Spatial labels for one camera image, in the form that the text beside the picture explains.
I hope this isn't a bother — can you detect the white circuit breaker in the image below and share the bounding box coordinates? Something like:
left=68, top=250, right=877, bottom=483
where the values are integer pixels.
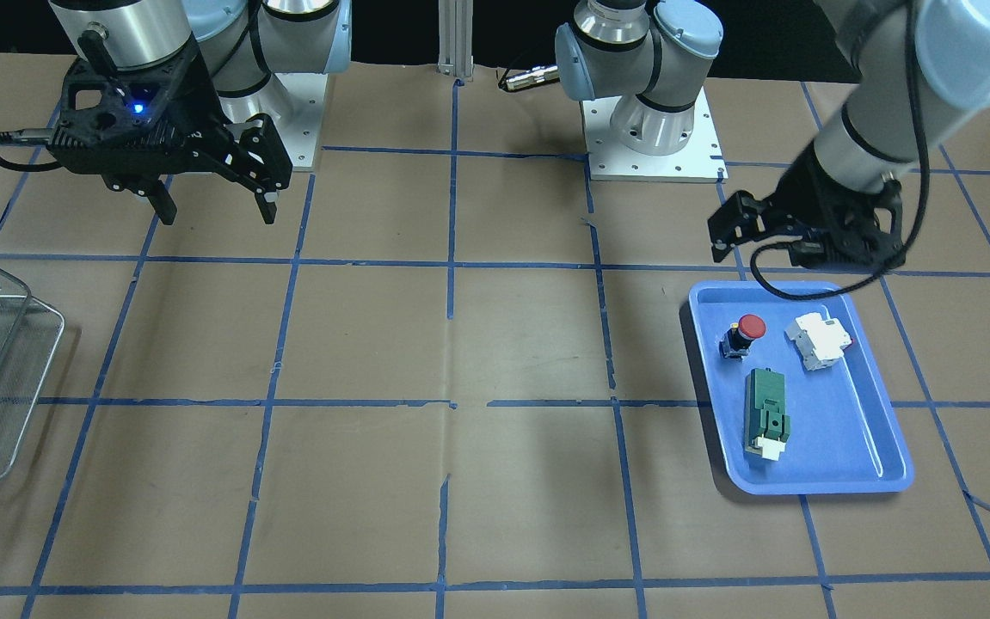
left=784, top=312, right=855, bottom=371

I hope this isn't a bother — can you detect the green relay module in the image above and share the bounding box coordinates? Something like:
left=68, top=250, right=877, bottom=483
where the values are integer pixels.
left=745, top=368, right=792, bottom=462

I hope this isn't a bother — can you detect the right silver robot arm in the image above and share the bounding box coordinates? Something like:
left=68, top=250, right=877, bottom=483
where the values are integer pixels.
left=46, top=1, right=353, bottom=226

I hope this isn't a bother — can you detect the red emergency stop button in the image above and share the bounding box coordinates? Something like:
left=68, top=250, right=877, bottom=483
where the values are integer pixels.
left=719, top=314, right=767, bottom=359

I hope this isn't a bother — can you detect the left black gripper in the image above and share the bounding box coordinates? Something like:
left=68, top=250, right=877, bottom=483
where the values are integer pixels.
left=707, top=146, right=905, bottom=272

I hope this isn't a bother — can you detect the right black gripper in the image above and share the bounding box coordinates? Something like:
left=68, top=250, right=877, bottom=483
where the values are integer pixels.
left=46, top=36, right=293, bottom=226

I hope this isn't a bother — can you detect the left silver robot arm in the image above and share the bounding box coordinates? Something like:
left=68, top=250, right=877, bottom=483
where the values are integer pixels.
left=554, top=1, right=990, bottom=271

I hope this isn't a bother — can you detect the black camera cable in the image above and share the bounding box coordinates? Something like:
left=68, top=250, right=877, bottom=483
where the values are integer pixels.
left=744, top=0, right=934, bottom=300

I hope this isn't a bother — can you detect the blue plastic tray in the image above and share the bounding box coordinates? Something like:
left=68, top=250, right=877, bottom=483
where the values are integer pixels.
left=688, top=279, right=915, bottom=496

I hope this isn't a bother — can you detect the aluminium frame post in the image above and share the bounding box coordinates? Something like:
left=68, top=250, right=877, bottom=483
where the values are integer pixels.
left=437, top=0, right=474, bottom=83

